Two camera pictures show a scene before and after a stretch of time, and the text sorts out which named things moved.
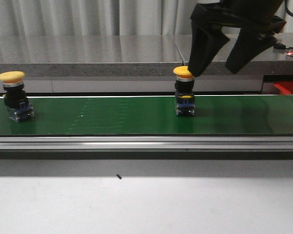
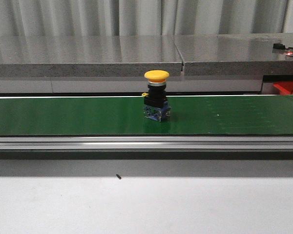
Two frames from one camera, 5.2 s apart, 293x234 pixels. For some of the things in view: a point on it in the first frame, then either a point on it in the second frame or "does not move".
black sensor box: x=279 y=46 does not move
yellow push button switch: x=15 y=101 -> x=156 y=105
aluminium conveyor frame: x=146 y=143 does not move
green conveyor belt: x=278 y=114 does not move
